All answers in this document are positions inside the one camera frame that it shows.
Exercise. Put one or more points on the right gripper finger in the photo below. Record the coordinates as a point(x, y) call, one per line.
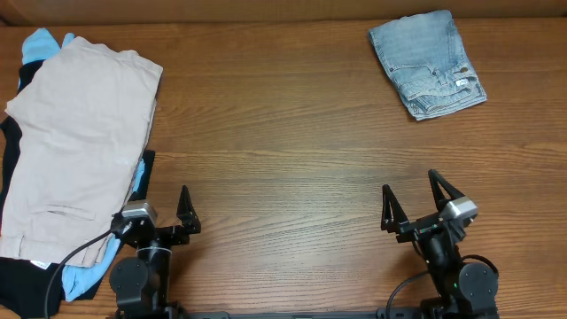
point(442, 190)
point(393, 216)

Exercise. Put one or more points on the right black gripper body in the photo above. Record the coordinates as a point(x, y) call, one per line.
point(418, 227)

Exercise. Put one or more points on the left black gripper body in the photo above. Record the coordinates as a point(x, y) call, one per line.
point(166, 233)

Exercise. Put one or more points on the beige khaki shorts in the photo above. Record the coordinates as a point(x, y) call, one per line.
point(85, 119)

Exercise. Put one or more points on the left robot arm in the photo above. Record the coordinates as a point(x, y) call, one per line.
point(141, 283)

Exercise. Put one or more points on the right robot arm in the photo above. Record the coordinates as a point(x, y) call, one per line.
point(466, 285)

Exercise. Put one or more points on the folded light blue jeans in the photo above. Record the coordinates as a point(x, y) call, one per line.
point(424, 58)

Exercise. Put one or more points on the light blue shirt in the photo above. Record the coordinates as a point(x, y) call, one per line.
point(79, 283)

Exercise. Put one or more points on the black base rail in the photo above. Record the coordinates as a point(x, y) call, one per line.
point(301, 315)

